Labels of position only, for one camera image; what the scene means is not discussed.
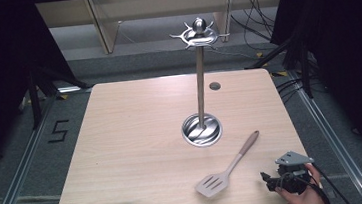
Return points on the black metal stand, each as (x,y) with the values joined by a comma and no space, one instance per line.
(304,66)
(34,96)

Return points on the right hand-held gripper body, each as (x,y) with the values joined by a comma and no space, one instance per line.
(293,171)

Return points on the metal floor rail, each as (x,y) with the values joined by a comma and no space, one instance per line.
(331,134)
(21,167)

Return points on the person's right hand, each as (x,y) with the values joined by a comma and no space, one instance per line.
(304,200)

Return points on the beige wooden desk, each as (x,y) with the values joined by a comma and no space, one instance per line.
(159,3)

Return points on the dark curtain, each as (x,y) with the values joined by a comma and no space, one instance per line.
(348,49)
(1,65)

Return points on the metal utensil rack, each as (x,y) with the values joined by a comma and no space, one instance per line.
(200,80)

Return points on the small brown round disc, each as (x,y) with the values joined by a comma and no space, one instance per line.
(214,86)

